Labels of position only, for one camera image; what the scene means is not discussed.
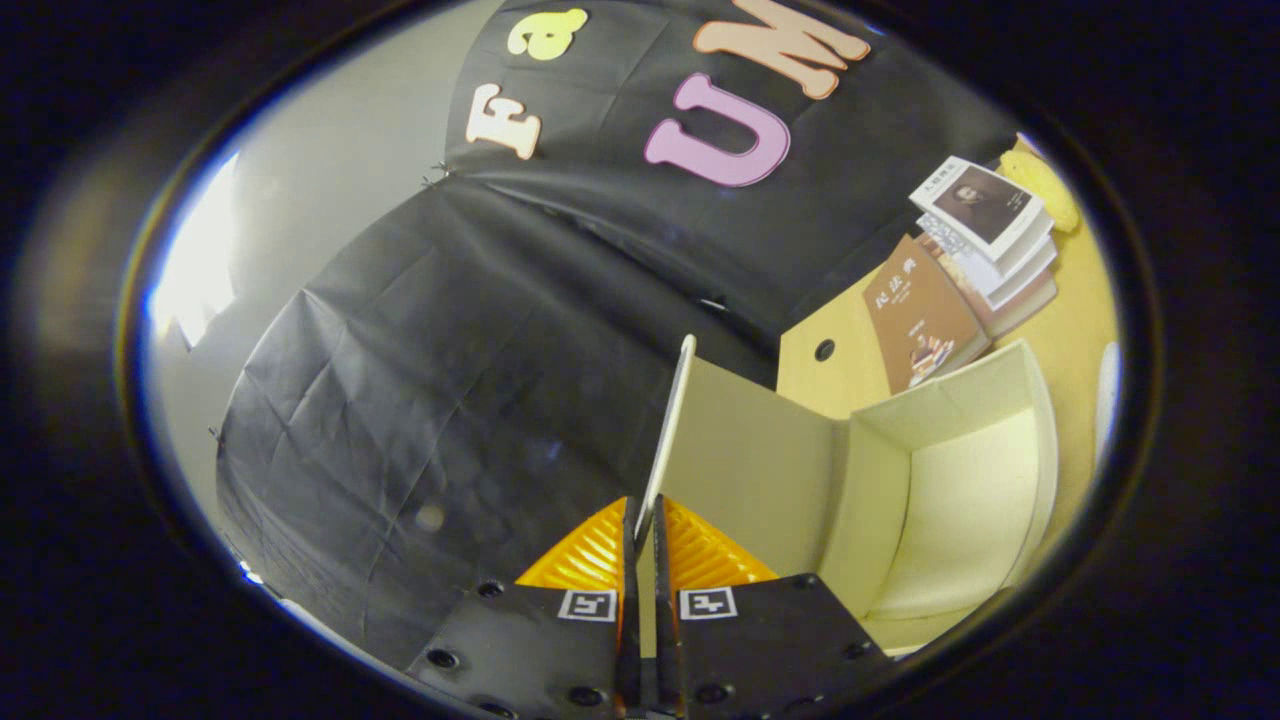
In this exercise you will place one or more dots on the black backdrop cloth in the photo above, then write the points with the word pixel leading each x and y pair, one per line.
pixel 450 380

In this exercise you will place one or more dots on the white paperback book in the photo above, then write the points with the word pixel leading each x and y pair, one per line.
pixel 1010 268

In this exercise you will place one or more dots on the thick book brown spine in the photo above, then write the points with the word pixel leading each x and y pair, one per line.
pixel 1020 302

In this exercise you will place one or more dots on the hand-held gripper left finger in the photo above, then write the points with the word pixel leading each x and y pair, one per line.
pixel 630 640

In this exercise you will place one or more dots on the yellow plush cushion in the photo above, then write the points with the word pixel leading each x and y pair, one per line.
pixel 1045 190

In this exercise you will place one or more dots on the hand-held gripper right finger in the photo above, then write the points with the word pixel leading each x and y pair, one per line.
pixel 665 640

